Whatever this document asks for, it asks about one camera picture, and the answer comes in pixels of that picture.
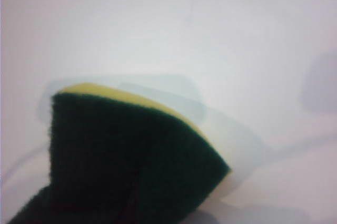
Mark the yellow sponge with green scourer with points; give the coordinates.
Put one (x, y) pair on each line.
(118, 142)

